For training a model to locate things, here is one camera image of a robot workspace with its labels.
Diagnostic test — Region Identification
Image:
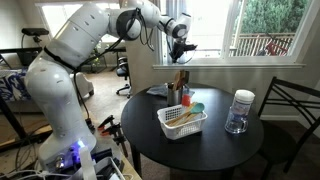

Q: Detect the blue grey cloth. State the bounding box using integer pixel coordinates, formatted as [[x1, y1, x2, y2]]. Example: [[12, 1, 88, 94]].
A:
[[145, 83, 196, 98]]

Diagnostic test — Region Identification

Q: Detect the black round table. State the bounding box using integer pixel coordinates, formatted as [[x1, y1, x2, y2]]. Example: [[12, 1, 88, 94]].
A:
[[120, 83, 265, 180]]

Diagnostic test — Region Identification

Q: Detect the light wooden spatula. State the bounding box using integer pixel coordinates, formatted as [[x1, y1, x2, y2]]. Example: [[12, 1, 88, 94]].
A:
[[172, 71, 181, 92]]

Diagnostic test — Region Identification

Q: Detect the green tree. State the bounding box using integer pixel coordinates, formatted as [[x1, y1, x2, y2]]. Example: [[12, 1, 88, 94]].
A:
[[239, 0, 311, 34]]

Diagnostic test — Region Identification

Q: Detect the black desk top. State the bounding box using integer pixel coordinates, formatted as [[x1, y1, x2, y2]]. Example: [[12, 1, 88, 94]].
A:
[[106, 45, 128, 54]]

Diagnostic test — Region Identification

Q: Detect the blue white patterned fabric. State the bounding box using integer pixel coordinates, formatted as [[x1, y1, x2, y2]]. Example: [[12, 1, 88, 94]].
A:
[[0, 68, 31, 103]]

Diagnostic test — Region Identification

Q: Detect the clear plastic jar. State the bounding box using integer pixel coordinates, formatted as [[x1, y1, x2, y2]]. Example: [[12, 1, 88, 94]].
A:
[[229, 88, 256, 129]]

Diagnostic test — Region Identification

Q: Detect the white plastic basket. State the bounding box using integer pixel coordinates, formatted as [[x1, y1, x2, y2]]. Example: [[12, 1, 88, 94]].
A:
[[156, 103, 208, 141]]

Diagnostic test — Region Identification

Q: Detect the black office chair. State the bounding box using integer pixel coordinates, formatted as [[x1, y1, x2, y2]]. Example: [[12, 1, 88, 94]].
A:
[[115, 55, 133, 99]]

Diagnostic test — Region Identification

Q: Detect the teal spatula wooden handle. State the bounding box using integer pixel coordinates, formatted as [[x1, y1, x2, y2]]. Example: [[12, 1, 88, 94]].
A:
[[173, 102, 206, 128]]

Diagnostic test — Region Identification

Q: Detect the large white window frame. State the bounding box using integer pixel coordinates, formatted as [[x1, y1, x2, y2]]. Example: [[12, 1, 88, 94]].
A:
[[153, 0, 320, 71]]

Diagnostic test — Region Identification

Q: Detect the black camera on stand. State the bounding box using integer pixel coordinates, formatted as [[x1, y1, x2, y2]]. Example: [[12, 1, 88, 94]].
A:
[[20, 27, 50, 44]]

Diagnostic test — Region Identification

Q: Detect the wooden deck railing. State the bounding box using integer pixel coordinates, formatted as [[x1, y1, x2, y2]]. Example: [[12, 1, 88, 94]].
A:
[[229, 32, 296, 58]]

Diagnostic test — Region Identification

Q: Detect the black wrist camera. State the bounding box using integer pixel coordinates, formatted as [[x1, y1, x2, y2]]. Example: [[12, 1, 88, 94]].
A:
[[183, 43, 198, 52]]

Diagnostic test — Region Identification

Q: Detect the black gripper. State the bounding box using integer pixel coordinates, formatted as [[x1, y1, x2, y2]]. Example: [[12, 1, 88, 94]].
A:
[[170, 38, 189, 64]]

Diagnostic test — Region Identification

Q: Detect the silver metal utensil holder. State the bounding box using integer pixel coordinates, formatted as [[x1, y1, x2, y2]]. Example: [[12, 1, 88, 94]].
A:
[[165, 82, 183, 107]]

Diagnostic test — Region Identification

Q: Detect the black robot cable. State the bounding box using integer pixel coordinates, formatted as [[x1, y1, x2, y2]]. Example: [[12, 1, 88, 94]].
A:
[[71, 6, 158, 134]]

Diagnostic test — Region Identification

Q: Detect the black metal chair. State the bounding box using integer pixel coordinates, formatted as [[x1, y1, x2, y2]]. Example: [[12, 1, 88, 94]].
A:
[[258, 75, 320, 180]]

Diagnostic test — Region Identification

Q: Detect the plywood mounting board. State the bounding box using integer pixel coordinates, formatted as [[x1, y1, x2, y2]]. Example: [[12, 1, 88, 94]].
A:
[[89, 133, 144, 180]]

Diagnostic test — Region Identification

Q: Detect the clear glass mug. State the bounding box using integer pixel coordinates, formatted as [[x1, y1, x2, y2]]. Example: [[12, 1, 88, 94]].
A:
[[224, 105, 249, 135]]

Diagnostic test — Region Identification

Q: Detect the grey blue curtain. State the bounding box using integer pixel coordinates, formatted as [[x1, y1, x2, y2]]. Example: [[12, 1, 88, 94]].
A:
[[159, 0, 188, 66]]

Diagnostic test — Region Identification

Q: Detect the red silicone spatula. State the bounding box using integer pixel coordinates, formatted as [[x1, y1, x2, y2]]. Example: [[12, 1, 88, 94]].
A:
[[181, 94, 192, 108]]

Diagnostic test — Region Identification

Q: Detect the wooden utensil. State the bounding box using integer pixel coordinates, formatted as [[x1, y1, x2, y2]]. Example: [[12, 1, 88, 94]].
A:
[[169, 108, 196, 128], [165, 101, 198, 127]]

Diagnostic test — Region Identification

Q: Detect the black metal stand frame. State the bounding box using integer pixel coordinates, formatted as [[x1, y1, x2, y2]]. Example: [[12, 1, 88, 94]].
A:
[[0, 94, 54, 153]]

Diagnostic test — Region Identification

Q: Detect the black bar clamp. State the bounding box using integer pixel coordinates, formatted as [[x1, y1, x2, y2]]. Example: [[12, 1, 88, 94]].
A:
[[101, 122, 129, 158]]

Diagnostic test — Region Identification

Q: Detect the black desk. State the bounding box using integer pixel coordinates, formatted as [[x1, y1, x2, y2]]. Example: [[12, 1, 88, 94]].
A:
[[0, 46, 48, 68], [106, 45, 128, 54]]

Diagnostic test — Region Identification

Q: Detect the red outdoor chair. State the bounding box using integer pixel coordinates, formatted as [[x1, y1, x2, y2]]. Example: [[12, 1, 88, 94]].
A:
[[264, 33, 289, 57]]

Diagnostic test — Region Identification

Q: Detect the small bright window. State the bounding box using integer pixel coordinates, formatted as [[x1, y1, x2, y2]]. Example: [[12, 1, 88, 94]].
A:
[[34, 1, 126, 44]]

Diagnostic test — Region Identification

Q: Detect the white cable bundle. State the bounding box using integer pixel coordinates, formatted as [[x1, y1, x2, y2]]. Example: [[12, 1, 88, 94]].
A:
[[0, 169, 51, 180]]

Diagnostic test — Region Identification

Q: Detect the orange black clamp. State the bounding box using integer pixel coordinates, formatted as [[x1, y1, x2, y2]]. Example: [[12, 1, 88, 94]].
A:
[[97, 114, 115, 132]]

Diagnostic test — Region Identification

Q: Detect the dark brown wooden spatula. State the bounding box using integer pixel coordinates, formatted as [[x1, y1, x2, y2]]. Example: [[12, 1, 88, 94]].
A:
[[179, 69, 186, 90]]

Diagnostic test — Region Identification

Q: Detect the green potted plant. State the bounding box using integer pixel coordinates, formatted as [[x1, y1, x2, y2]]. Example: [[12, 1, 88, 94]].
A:
[[88, 41, 103, 68]]

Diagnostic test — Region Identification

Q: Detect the white rounded furniture piece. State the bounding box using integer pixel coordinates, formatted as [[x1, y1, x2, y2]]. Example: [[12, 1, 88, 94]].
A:
[[69, 71, 95, 101]]

